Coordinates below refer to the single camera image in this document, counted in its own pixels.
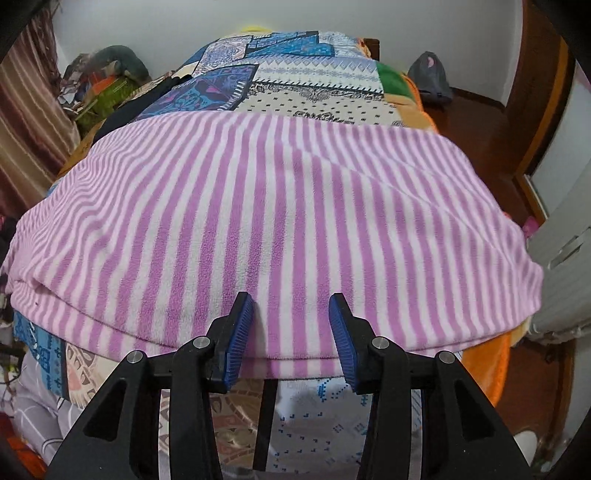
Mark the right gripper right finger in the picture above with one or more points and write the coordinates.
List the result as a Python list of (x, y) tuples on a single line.
[(463, 435)]

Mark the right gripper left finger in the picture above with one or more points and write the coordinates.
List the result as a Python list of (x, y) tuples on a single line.
[(115, 437)]

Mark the orange fleece blanket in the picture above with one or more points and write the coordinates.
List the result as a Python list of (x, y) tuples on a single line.
[(488, 362)]

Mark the blue patchwork bedspread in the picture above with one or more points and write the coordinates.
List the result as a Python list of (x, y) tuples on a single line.
[(326, 76)]

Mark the striped maroon curtain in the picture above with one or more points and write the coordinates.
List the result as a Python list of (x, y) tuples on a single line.
[(37, 136)]

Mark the black garment on bed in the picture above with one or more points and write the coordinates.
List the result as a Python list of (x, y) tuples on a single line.
[(131, 109)]

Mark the dark grey bag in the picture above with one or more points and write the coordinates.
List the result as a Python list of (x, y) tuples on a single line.
[(429, 76)]

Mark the yellow ring object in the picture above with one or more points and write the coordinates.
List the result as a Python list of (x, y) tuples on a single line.
[(256, 30)]

